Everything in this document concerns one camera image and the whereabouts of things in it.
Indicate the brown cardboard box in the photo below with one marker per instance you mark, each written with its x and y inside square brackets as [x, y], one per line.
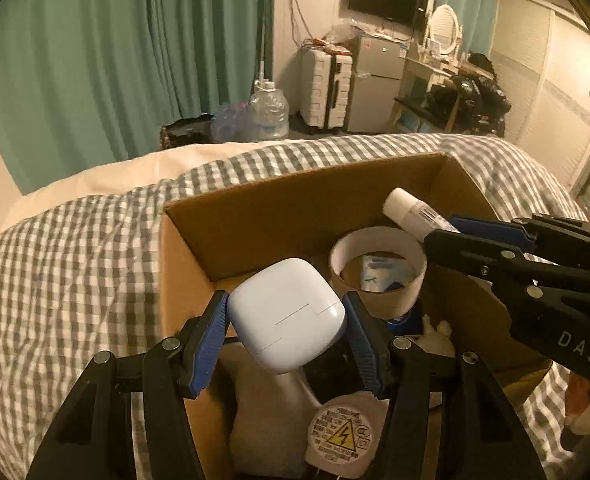
[275, 225]

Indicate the wooden dressing table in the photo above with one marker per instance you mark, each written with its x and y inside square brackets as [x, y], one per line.
[417, 80]

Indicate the white louvred wardrobe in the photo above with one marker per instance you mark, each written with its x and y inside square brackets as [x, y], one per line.
[535, 85]

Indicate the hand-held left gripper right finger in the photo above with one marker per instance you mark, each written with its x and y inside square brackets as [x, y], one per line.
[362, 355]

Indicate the grey small fridge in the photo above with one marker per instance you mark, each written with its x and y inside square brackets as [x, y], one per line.
[375, 85]

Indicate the clear water jug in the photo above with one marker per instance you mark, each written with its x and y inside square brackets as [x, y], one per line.
[270, 110]

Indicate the person's right forearm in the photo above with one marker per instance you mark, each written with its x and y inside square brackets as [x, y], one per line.
[580, 400]

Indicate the white bed sheet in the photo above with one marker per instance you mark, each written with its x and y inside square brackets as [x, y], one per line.
[100, 180]

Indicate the narrow green curtain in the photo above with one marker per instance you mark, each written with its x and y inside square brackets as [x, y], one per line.
[470, 0]

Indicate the white pole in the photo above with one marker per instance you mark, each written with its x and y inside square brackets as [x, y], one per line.
[264, 35]

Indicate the green checked blanket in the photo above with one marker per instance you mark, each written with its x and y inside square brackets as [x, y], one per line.
[75, 285]

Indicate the crumpled clear plastic bag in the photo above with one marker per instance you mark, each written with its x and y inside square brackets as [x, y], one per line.
[230, 121]

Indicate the wide green curtain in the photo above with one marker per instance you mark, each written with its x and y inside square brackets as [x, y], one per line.
[125, 50]

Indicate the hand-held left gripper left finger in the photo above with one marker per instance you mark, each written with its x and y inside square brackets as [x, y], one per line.
[207, 355]

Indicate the white oval vanity mirror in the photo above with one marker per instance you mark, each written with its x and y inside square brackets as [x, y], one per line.
[445, 25]

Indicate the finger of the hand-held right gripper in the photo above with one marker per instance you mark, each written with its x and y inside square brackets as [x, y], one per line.
[485, 230]
[470, 256]

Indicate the white ribbed suitcase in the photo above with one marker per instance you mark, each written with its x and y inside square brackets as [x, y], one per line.
[325, 87]

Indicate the white sock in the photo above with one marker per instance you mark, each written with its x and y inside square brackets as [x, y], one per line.
[260, 410]

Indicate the white plastic bottle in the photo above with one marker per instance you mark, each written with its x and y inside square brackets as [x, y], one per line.
[405, 207]

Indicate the white fluffy cloth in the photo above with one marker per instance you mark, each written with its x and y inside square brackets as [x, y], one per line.
[437, 335]

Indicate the black handbag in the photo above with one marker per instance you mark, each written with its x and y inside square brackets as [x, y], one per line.
[481, 64]

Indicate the white tape roll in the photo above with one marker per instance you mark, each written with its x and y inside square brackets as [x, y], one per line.
[370, 240]

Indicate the pile of black clothes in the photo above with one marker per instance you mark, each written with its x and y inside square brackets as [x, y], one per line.
[475, 95]

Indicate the white earbuds case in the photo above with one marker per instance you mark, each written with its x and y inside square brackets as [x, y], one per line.
[285, 310]

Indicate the black floor bag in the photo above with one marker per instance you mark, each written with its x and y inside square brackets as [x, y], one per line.
[187, 132]

